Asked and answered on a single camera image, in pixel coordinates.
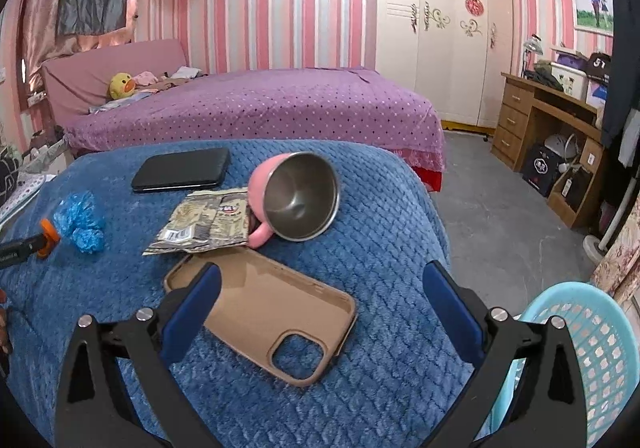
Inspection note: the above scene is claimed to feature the black printed bag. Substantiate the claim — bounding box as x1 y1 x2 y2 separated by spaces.
585 52 612 83

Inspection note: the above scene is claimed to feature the dark blue gift box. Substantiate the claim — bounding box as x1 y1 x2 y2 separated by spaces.
522 143 561 193

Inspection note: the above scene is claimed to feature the framed couple photo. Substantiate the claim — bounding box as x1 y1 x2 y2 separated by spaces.
572 0 618 36

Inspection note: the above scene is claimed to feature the pink steel-lined mug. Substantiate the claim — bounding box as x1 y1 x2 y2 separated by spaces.
247 152 341 249

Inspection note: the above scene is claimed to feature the pink satin curtain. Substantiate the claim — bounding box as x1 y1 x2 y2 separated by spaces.
20 0 138 93

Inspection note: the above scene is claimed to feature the black phone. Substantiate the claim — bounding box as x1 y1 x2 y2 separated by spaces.
131 147 231 193

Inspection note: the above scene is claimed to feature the white storage box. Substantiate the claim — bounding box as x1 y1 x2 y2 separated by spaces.
550 48 588 101

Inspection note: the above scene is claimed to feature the light blue plastic basket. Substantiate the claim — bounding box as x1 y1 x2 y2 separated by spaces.
487 281 640 448

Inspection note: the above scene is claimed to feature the blue crumpled plastic cover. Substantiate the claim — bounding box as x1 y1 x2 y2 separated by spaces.
52 190 107 255

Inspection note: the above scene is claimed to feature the grey printed snack packet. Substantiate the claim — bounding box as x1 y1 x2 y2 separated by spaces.
142 187 253 256

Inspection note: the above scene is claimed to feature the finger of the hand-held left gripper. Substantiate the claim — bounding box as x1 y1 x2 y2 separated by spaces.
0 233 61 271

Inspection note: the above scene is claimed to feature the polka dot cloth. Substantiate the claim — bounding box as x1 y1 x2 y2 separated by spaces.
0 173 56 219

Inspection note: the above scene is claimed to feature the brown phone case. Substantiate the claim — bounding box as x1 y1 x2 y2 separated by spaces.
164 245 358 388

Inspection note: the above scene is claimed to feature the dark hanging coat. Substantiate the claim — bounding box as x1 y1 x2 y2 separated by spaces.
600 0 640 169

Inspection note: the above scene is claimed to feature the white fan stand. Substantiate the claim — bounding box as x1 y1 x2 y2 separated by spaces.
584 198 636 255

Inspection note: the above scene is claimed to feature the wooden desk with drawers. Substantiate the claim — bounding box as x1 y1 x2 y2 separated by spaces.
491 72 608 229

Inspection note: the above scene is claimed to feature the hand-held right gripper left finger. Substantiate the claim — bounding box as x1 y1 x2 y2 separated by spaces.
52 262 223 448

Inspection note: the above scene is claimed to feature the pink covered headboard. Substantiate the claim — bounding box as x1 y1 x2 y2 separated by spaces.
40 38 191 129

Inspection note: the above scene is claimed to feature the white wardrobe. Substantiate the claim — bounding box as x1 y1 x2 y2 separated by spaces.
375 0 516 131

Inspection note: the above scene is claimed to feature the bed with purple bedspread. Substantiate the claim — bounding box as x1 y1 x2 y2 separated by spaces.
62 66 447 191

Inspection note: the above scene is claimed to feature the black paper bag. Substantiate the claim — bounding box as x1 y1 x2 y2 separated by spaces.
552 168 593 215

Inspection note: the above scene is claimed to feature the white round appliance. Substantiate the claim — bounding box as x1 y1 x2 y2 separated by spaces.
542 134 578 161

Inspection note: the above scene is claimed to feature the yellow duck plush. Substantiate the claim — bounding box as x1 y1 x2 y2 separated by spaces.
109 72 137 101

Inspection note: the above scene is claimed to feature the desk lamp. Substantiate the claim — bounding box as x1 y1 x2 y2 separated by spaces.
520 35 546 78

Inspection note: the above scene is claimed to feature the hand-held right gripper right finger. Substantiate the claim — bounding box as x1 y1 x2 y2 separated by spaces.
422 260 588 448

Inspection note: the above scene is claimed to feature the blue fleece blanket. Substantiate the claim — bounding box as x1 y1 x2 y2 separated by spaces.
0 138 491 448

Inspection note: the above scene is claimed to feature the floral fabric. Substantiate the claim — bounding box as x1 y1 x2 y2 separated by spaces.
592 193 640 309

